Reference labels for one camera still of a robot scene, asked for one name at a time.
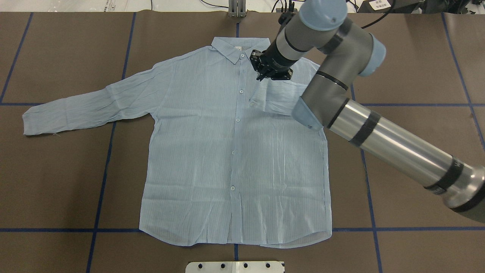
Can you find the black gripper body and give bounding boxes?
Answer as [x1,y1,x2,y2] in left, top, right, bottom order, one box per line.
[262,53,293,80]

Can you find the light blue button-up shirt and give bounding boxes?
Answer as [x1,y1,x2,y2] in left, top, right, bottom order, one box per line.
[22,37,332,248]

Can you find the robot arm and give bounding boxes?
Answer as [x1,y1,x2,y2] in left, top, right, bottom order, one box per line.
[250,0,485,223]

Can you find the brown paper table cover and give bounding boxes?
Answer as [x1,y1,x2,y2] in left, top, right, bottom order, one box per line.
[0,10,484,273]

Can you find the aluminium frame post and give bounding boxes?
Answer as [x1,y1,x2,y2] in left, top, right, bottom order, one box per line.
[228,0,247,18]

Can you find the white camera stand base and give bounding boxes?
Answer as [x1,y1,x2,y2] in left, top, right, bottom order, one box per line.
[185,261,286,273]

